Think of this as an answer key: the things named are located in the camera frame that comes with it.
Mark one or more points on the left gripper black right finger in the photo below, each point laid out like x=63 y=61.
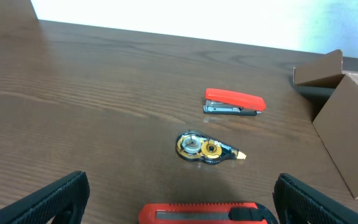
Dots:
x=297 y=202

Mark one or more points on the black yellow correction tape dispenser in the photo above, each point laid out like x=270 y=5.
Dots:
x=195 y=146

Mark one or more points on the red utility knife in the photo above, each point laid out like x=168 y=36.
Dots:
x=199 y=213

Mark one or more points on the brown cardboard box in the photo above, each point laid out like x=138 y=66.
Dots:
x=337 y=121

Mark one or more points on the red stapler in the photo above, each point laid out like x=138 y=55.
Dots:
x=218 y=101

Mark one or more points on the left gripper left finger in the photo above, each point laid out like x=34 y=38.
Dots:
x=63 y=201

